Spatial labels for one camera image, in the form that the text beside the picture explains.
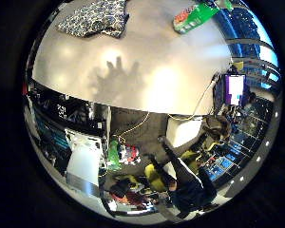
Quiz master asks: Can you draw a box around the green spray bottle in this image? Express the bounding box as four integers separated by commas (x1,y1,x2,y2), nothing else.
172,0,235,35

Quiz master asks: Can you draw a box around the blue white patterned cloth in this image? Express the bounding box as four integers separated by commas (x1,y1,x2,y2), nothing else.
56,0,131,39

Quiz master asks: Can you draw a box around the white column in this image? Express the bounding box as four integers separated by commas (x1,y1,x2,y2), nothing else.
165,116,204,149

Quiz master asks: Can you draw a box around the green bag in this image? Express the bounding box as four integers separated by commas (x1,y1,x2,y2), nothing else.
107,139,122,171

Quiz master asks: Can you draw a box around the black machine with white print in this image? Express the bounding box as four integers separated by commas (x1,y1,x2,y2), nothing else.
32,81,109,136

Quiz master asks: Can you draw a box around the person with brown hair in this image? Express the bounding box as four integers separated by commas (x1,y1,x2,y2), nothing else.
201,115,233,143

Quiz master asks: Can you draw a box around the white cabinet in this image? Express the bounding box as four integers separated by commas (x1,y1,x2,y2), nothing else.
66,128,103,197

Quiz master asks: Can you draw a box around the person in black clothes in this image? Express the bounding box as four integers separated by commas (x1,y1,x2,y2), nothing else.
147,135,219,219

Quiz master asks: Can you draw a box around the monitor with purple white screen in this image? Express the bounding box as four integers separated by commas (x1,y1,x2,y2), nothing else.
223,73,247,107

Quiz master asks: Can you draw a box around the yellow cable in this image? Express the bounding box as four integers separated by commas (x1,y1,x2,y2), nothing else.
112,110,151,141

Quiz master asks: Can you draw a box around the white cable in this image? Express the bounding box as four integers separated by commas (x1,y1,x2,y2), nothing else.
166,79,219,122

